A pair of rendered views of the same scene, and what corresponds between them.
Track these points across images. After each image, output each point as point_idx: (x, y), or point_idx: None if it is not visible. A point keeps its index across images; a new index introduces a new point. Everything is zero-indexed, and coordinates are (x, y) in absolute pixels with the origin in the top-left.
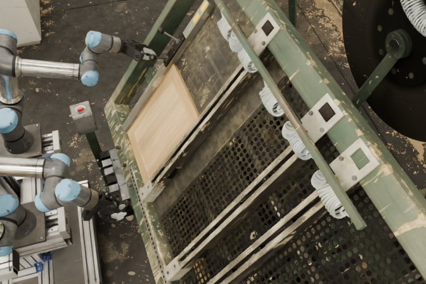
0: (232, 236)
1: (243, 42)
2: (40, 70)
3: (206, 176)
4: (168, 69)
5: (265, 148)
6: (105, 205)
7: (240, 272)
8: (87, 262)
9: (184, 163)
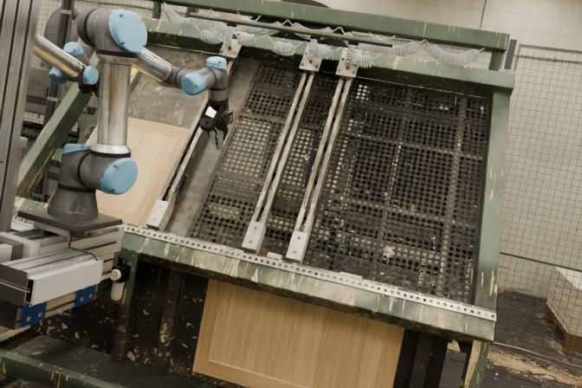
0: (179, 378)
1: (247, 21)
2: (53, 46)
3: (91, 352)
4: None
5: (273, 107)
6: (223, 110)
7: (326, 166)
8: None
9: (190, 171)
